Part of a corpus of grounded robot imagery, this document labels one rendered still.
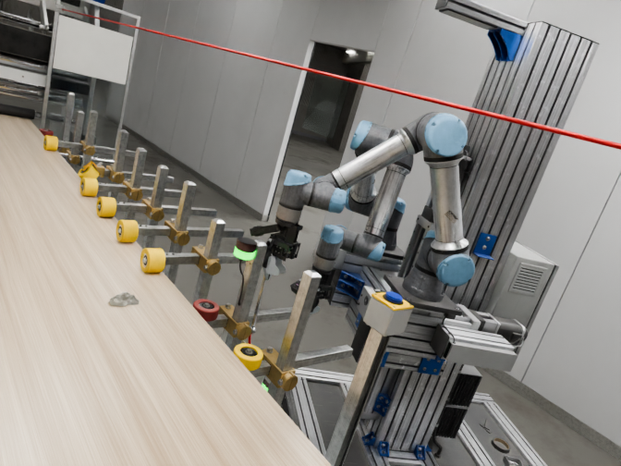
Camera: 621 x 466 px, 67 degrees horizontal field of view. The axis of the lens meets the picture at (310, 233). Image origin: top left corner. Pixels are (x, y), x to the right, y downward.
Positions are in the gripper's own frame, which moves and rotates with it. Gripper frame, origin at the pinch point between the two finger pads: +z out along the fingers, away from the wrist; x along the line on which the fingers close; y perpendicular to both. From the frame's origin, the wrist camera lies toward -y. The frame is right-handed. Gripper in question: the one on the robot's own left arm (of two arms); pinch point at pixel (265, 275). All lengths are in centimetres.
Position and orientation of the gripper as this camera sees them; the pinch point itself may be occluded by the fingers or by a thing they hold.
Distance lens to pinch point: 153.9
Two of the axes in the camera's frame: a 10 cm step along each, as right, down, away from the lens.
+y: 8.3, 3.6, -4.2
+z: -2.7, 9.3, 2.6
